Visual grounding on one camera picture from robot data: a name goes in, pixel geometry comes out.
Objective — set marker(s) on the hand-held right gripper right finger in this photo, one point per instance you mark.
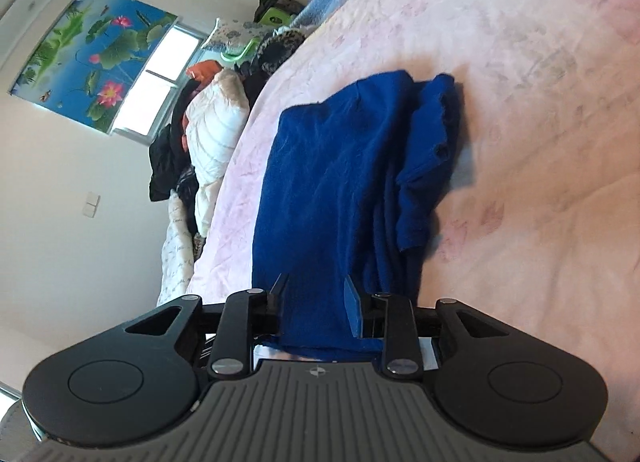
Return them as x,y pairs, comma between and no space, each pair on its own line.
354,312

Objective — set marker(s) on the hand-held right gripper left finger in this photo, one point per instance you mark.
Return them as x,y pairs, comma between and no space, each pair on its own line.
274,309

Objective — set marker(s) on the blue knit sweater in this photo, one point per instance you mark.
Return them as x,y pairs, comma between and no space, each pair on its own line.
330,182

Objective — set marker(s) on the black clothes pile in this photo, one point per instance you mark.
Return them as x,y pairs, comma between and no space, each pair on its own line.
165,162

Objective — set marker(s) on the cream printed quilt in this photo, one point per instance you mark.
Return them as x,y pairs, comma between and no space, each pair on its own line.
175,247

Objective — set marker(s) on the white puffer jacket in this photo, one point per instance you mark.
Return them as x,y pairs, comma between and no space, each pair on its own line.
215,132

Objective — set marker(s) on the orange garment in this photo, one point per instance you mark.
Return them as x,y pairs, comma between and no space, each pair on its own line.
202,71

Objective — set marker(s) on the window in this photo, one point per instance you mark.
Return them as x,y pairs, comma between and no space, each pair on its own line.
152,87

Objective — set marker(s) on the dark fur-trimmed garment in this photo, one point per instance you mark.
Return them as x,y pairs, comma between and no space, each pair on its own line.
275,52

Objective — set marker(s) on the green plastic stool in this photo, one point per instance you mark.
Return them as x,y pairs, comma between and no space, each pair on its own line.
239,53

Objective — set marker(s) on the floral pillow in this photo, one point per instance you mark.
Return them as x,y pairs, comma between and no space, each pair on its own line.
230,34

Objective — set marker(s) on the pink blanket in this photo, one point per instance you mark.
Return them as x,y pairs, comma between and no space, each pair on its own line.
525,92

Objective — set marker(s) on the green box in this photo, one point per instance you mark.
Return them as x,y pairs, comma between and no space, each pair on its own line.
272,14

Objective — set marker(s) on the lotus flower roller blind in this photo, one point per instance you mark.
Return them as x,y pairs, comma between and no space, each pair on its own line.
95,54

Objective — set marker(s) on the white wall switch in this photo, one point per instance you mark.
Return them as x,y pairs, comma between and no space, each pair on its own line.
91,205

